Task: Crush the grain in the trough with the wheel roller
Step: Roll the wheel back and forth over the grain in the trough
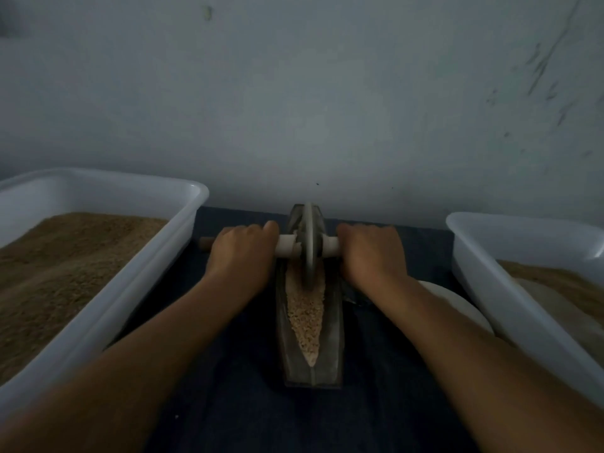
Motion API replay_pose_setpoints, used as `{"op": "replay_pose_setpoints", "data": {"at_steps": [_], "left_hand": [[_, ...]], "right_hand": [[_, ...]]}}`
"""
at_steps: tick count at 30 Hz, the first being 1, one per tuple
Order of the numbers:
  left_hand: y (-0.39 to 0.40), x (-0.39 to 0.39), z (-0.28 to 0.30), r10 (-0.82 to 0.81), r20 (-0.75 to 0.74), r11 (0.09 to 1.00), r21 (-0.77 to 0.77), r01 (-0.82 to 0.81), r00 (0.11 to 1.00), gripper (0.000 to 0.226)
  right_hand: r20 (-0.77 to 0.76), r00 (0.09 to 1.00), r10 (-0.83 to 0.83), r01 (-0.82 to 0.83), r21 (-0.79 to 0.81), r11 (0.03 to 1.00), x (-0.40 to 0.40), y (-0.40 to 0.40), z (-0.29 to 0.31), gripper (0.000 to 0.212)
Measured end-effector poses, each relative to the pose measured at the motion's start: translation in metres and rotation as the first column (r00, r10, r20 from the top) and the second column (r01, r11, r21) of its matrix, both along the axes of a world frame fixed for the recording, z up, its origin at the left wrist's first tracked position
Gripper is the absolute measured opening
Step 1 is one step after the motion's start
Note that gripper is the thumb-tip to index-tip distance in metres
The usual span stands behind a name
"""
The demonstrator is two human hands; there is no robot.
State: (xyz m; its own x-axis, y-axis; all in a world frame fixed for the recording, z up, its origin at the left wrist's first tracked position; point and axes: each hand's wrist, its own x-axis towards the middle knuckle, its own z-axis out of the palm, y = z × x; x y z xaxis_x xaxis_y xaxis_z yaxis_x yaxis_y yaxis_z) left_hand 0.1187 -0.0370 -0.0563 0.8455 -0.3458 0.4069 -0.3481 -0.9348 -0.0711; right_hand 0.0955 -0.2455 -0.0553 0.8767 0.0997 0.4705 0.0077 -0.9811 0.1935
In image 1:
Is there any white round plate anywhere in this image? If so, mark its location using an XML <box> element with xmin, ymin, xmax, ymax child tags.
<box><xmin>417</xmin><ymin>280</ymin><xmax>496</xmax><ymax>336</ymax></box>

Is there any person's right hand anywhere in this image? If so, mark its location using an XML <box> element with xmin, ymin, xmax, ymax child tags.
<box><xmin>336</xmin><ymin>222</ymin><xmax>411</xmax><ymax>293</ymax></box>

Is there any dark blue table cloth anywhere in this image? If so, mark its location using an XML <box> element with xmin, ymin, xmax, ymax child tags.
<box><xmin>142</xmin><ymin>205</ymin><xmax>483</xmax><ymax>453</ymax></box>

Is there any white plastic tub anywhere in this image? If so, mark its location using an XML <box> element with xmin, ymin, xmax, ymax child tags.
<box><xmin>0</xmin><ymin>167</ymin><xmax>211</xmax><ymax>421</ymax></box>
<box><xmin>445</xmin><ymin>212</ymin><xmax>604</xmax><ymax>406</ymax></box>

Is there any person's right forearm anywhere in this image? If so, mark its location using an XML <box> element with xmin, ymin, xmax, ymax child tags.
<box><xmin>376</xmin><ymin>274</ymin><xmax>604</xmax><ymax>453</ymax></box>

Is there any large brown grain heap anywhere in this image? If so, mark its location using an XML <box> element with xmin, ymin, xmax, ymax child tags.
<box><xmin>498</xmin><ymin>260</ymin><xmax>604</xmax><ymax>322</ymax></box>
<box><xmin>0</xmin><ymin>213</ymin><xmax>168</xmax><ymax>385</ymax></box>

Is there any person's left hand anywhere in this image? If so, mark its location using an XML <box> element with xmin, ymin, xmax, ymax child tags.
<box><xmin>203</xmin><ymin>220</ymin><xmax>281</xmax><ymax>300</ymax></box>

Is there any person's left forearm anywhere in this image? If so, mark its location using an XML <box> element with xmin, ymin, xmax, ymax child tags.
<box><xmin>0</xmin><ymin>276</ymin><xmax>251</xmax><ymax>453</ymax></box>

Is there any boat-shaped metal grinding trough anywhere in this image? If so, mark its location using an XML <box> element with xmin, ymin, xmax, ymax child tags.
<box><xmin>276</xmin><ymin>204</ymin><xmax>345</xmax><ymax>389</ymax></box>

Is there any metal grinding wheel with handle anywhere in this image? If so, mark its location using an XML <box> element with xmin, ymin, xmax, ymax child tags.
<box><xmin>198</xmin><ymin>203</ymin><xmax>341</xmax><ymax>289</ymax></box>

